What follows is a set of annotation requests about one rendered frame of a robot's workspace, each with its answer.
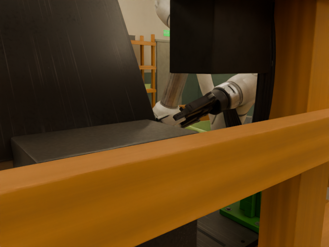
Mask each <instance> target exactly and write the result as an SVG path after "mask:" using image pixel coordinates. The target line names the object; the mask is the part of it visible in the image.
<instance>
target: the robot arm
mask: <svg viewBox="0 0 329 247"><path fill-rule="evenodd" d="M155 10H156V13H157V15H158V17H159V18H160V20H161V21H162V22H163V23H164V24H165V25H166V26H167V27H168V28H170V0H155ZM196 75H197V78H198V82H199V85H200V89H201V92H202V95H203V96H202V97H200V98H198V99H196V100H194V101H192V102H190V103H188V104H186V105H185V108H184V109H183V108H182V107H179V101H180V98H181V95H182V92H183V89H184V86H185V83H186V80H187V77H188V74H172V73H170V72H169V74H168V78H167V81H166V85H165V88H164V92H163V96H162V99H161V101H159V102H157V103H156V104H155V106H154V108H153V112H154V116H155V119H156V118H157V117H159V116H161V115H163V114H165V113H169V116H168V117H166V118H164V119H162V120H161V121H160V122H161V123H164V124H169V125H173V126H177V127H181V128H186V127H188V126H190V125H192V124H194V123H198V122H200V118H201V117H203V116H207V115H208V116H209V119H210V123H211V131H212V130H217V129H222V128H226V125H225V120H224V115H223V110H226V109H234V108H235V109H236V111H237V113H238V116H239V118H240V121H241V123H242V124H243V123H244V121H245V119H246V116H247V113H248V111H249V109H250V108H251V107H252V105H253V104H254V103H255V98H256V88H257V77H258V74H237V75H235V76H233V77H231V78H230V79H228V80H227V81H226V82H224V83H222V84H220V85H218V86H216V87H214V85H213V82H212V76H211V74H196Z"/></svg>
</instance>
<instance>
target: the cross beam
mask: <svg viewBox="0 0 329 247"><path fill-rule="evenodd" d="M328 161H329V108H328V109H323V110H318V111H312V112H307V113H302V114H297V115H292V116H286V117H281V118H276V119H271V120H265V121H261V122H255V123H248V124H243V125H238V126H233V127H228V128H222V129H217V130H212V131H207V132H201V133H196V134H191V135H186V136H181V137H175V138H170V139H165V140H160V141H154V142H150V143H144V144H139V145H134V146H128V147H123V148H117V149H112V150H106V151H101V152H96V153H90V154H85V155H80V156H75V157H70V158H65V159H59V160H54V161H49V162H43V163H39V164H33V165H28V166H23V167H18V168H12V169H7V170H2V171H0V247H135V246H137V245H140V244H142V243H144V242H146V241H149V240H151V239H153V238H156V237H158V236H160V235H162V234H165V233H167V232H169V231H171V230H174V229H176V228H178V227H180V226H182V225H185V224H187V223H189V222H192V221H194V220H196V219H198V218H201V217H203V216H205V215H208V214H210V213H212V212H214V211H217V210H219V209H221V208H223V207H226V206H228V205H230V204H233V203H235V202H237V201H239V200H242V199H244V198H246V197H249V196H251V195H253V194H255V193H258V192H260V191H262V190H264V189H267V188H269V187H271V186H274V185H276V184H278V183H280V182H283V181H285V180H287V179H290V178H292V177H294V176H296V175H299V174H301V173H303V172H306V171H308V170H310V169H312V168H315V167H317V166H319V165H321V164H323V163H326V162H328Z"/></svg>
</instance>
